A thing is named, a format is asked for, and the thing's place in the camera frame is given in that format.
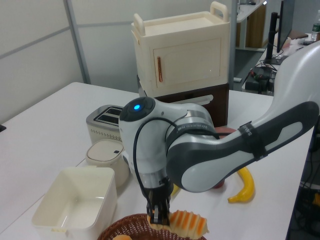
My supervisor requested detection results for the striped orange bread loaf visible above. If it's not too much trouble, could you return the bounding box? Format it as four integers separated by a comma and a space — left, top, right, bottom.
149, 209, 209, 238

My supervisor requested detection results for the clear plastic bottle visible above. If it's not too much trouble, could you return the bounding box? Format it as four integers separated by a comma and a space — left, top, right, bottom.
310, 22, 320, 42

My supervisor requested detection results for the yellow banana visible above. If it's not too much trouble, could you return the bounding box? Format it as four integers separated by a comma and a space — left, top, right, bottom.
227, 166, 256, 204

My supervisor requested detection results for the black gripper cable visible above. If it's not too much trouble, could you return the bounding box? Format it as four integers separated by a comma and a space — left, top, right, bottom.
133, 116, 227, 201

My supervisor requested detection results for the chrome two-slot toaster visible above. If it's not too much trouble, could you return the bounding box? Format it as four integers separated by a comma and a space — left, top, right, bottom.
85, 104, 125, 146

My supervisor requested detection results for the black computer monitor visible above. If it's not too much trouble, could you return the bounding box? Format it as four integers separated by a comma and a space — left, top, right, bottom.
263, 0, 293, 65

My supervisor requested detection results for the large open white container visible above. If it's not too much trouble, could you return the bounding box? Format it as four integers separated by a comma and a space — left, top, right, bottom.
31, 166, 118, 240

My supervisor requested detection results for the pink plate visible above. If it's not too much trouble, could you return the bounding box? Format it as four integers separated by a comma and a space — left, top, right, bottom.
214, 126, 237, 137

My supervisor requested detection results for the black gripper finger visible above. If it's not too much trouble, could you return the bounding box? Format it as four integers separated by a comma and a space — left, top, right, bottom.
151, 196, 172, 225
145, 194, 154, 217

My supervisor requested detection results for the small white lidded container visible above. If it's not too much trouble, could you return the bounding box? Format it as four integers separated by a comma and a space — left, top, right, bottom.
85, 139, 131, 188

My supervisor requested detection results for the red peach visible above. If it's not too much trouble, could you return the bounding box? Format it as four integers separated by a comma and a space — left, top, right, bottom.
211, 179, 227, 189

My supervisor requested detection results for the black velcro strap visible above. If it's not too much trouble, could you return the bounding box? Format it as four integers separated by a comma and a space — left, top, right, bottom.
238, 121, 267, 161

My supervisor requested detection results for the dark brown drawer box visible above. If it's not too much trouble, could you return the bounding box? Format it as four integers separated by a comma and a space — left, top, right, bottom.
136, 74, 230, 127

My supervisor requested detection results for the brown wicker basket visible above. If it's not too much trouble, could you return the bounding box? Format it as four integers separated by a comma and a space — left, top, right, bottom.
97, 213, 208, 240

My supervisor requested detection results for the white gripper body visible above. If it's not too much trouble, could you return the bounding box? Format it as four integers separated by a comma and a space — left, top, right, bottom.
142, 172, 174, 201

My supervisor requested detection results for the grey partition post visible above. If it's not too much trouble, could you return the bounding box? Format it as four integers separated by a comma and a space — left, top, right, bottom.
63, 0, 91, 85

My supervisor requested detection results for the copper cabinet door handle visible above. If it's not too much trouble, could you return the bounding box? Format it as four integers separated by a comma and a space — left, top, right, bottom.
156, 56, 164, 84

